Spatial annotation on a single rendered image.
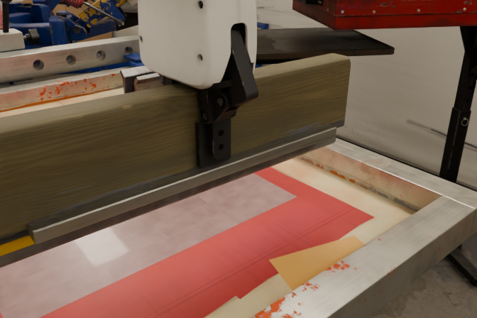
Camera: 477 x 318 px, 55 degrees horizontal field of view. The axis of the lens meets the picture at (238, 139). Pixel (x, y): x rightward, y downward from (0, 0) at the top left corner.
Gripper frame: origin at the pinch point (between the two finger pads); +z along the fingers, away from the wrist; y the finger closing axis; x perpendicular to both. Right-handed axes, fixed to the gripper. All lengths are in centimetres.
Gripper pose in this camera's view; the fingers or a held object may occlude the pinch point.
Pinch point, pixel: (199, 133)
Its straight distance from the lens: 38.7
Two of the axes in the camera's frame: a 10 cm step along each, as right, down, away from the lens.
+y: 6.4, 3.1, -7.1
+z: -0.1, 9.2, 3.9
